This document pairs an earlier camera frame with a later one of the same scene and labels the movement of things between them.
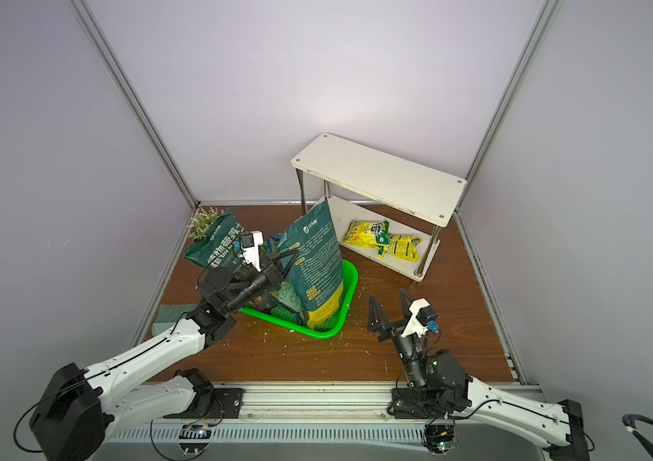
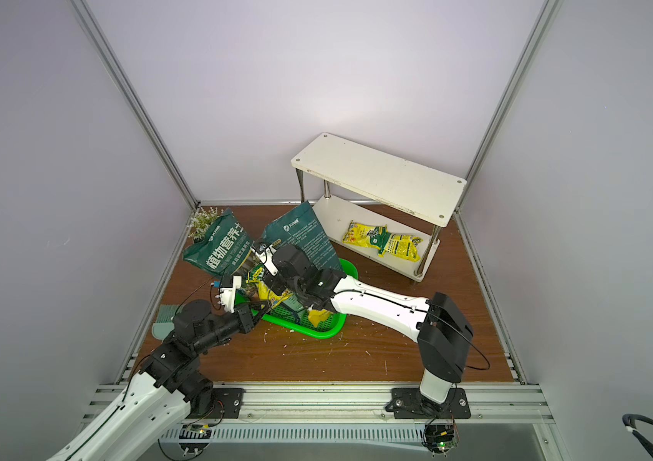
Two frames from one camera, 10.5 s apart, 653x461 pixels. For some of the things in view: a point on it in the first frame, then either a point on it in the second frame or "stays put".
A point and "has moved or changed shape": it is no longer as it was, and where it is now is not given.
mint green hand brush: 169,315 stays put
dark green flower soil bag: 219,246 stays put
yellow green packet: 370,233 -> 257,277
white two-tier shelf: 386,208 stays put
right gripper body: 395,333 -> 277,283
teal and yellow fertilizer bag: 319,274 has moved or changed shape
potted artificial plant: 200,222 stays put
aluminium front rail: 321,403 stays put
